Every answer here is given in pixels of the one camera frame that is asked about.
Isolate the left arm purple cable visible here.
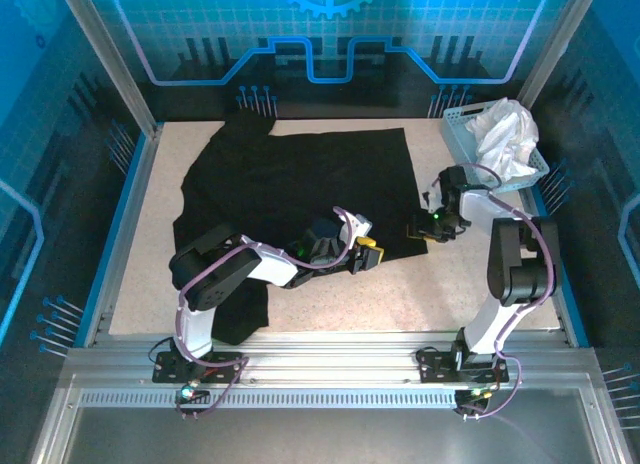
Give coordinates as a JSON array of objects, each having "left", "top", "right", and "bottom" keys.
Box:
[{"left": 172, "top": 206, "right": 361, "bottom": 421}]

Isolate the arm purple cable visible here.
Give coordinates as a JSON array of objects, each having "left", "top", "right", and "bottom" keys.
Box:
[
  {"left": 172, "top": 206, "right": 361, "bottom": 421},
  {"left": 432, "top": 162, "right": 556, "bottom": 423}
]

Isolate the small LED controller board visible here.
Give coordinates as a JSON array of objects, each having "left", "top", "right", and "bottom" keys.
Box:
[
  {"left": 175, "top": 381, "right": 210, "bottom": 408},
  {"left": 455, "top": 386, "right": 494, "bottom": 408}
]

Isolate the aluminium table side rail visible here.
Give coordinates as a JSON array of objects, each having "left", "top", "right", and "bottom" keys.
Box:
[
  {"left": 82, "top": 126, "right": 164, "bottom": 348},
  {"left": 502, "top": 123, "right": 586, "bottom": 348}
]

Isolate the aluminium mounting rail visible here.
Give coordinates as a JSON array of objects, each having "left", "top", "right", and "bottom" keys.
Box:
[{"left": 67, "top": 331, "right": 596, "bottom": 385}]

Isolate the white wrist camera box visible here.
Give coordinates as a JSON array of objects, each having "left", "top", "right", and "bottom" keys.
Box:
[
  {"left": 337, "top": 211, "right": 375, "bottom": 245},
  {"left": 422, "top": 187, "right": 445, "bottom": 213}
]

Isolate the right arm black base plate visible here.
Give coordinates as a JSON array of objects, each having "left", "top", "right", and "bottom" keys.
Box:
[{"left": 417, "top": 349, "right": 511, "bottom": 385}]

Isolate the brushed metal shelf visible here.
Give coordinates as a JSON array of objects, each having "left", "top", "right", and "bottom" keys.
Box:
[{"left": 29, "top": 373, "right": 631, "bottom": 464}]

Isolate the slotted grey cable duct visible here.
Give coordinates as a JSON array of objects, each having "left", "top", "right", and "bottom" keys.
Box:
[{"left": 79, "top": 389, "right": 459, "bottom": 410}]

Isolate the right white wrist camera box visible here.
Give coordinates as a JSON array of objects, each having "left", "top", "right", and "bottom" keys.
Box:
[{"left": 422, "top": 187, "right": 445, "bottom": 213}]

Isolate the light blue plastic basket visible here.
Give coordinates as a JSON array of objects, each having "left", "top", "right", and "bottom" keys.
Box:
[{"left": 439, "top": 102, "right": 551, "bottom": 199}]

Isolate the aluminium frame post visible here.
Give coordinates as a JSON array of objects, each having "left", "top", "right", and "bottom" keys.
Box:
[
  {"left": 502, "top": 0, "right": 601, "bottom": 138},
  {"left": 54, "top": 0, "right": 164, "bottom": 138}
]

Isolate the black t-shirt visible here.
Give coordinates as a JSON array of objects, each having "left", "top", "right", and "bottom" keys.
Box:
[{"left": 172, "top": 108, "right": 430, "bottom": 346}]

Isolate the white crumpled t-shirt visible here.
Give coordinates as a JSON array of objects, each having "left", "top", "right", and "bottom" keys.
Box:
[{"left": 463, "top": 97, "right": 542, "bottom": 183}]

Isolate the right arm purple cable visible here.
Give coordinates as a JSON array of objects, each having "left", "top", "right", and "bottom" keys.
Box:
[{"left": 432, "top": 162, "right": 556, "bottom": 423}]

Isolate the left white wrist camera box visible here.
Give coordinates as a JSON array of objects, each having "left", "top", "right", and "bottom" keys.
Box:
[{"left": 337, "top": 211, "right": 375, "bottom": 245}]

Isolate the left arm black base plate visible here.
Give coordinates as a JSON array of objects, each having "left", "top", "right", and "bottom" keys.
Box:
[{"left": 152, "top": 351, "right": 244, "bottom": 385}]

